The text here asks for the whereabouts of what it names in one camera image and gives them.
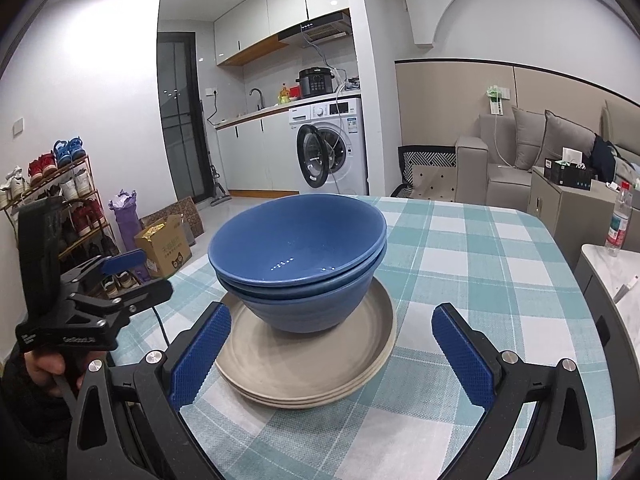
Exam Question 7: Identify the person's left hand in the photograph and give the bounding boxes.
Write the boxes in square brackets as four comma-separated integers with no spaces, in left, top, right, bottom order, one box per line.
[24,349,76,398]

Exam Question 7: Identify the dark glass door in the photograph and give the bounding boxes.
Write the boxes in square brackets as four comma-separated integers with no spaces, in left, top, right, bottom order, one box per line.
[156,31,211,201]

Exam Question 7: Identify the blue bowl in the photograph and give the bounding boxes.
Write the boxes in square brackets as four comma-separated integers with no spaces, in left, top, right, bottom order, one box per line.
[235,272,377,335]
[215,245,388,302]
[207,194,388,287]

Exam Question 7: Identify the purple bag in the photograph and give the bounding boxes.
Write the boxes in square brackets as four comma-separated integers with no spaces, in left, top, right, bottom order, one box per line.
[109,189,151,281]

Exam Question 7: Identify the black cable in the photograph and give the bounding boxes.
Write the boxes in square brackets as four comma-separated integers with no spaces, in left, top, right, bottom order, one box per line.
[151,305,171,348]

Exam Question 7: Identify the brown patterned board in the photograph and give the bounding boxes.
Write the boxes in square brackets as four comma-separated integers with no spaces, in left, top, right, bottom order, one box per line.
[140,197,206,241]

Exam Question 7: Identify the beige side cabinet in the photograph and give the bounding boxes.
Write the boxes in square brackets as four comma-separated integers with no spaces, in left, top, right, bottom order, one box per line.
[526,166,640,271]

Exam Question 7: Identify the white washing machine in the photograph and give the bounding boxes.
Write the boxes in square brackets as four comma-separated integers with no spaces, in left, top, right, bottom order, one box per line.
[287,96,369,196]

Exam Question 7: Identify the shoe rack with shoes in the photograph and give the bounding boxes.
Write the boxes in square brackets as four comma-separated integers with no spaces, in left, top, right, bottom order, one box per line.
[0,136,121,301]

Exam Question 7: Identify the cream plate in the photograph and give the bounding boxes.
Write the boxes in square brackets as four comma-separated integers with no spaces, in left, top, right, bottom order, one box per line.
[215,279,398,392]
[227,330,396,411]
[220,310,397,403]

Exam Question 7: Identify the range hood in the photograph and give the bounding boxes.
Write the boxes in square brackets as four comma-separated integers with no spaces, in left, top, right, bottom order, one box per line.
[277,10,352,48]

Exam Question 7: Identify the white lower kitchen cabinets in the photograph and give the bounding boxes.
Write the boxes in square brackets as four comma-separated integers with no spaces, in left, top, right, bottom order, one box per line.
[216,112,301,196]

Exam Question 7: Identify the white upper kitchen cabinets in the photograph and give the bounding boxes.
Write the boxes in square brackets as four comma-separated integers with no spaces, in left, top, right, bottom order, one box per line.
[214,0,351,67]

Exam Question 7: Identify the black patterned chair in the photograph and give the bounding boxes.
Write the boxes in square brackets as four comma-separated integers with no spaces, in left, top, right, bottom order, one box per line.
[392,145,458,203]

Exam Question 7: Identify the teal checked tablecloth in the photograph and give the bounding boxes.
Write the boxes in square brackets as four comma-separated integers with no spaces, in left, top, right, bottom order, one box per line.
[107,195,616,480]

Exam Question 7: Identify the floor mop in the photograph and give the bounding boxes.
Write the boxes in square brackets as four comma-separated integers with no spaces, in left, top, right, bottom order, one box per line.
[200,105,232,207]

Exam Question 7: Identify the black pressure cooker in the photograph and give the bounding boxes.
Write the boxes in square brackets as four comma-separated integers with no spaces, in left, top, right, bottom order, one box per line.
[296,66,337,98]

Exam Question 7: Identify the cardboard box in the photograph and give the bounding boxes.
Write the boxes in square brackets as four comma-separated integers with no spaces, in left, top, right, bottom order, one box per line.
[134,214,193,278]

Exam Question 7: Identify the dark bag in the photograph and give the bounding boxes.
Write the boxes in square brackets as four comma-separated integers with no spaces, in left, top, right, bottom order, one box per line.
[591,135,621,183]

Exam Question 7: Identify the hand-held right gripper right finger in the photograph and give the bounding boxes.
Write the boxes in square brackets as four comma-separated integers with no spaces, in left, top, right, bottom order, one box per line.
[431,302,598,480]

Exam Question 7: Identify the grey sofa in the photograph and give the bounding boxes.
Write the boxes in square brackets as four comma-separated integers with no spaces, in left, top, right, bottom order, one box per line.
[454,100,640,206]

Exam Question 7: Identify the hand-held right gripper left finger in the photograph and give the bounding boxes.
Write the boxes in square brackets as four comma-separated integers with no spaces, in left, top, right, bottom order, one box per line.
[67,302,233,480]

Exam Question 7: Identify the clear plastic bottle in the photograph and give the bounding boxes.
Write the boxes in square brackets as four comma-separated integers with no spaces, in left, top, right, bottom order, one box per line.
[604,181,633,257]

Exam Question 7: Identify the metal shoe rack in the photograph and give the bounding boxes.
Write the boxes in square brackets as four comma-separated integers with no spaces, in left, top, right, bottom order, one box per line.
[0,155,121,301]

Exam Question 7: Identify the grey cushion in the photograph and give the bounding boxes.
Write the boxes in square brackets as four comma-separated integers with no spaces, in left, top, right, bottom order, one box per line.
[530,110,598,173]
[511,106,547,171]

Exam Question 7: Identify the white kitchen cabinets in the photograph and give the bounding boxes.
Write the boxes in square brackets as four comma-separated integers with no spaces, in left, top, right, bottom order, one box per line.
[214,0,351,67]
[216,112,301,196]

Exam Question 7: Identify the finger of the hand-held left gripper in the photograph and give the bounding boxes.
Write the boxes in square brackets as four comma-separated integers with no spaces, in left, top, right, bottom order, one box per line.
[60,249,147,294]
[66,280,174,332]

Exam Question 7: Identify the black box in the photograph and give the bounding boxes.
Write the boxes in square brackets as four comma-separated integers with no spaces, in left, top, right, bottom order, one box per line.
[543,158,593,188]

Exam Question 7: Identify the person's left forearm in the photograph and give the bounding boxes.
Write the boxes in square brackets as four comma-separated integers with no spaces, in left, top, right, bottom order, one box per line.
[0,355,76,480]

